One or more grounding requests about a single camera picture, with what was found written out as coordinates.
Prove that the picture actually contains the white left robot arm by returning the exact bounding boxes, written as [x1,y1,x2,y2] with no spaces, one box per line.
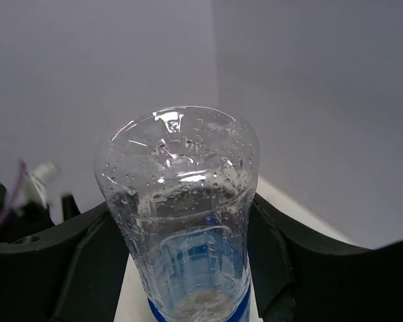
[0,183,86,254]

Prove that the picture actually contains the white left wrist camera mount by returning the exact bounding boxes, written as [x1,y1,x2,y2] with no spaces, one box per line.
[17,160,60,209]

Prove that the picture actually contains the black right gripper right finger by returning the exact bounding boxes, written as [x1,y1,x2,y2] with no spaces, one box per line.
[248,195,403,321]

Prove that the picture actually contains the clear bottle blue label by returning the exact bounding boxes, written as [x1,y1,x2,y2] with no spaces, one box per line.
[94,106,260,321]

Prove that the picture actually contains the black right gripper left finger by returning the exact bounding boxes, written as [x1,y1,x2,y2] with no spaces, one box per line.
[0,203,129,321]

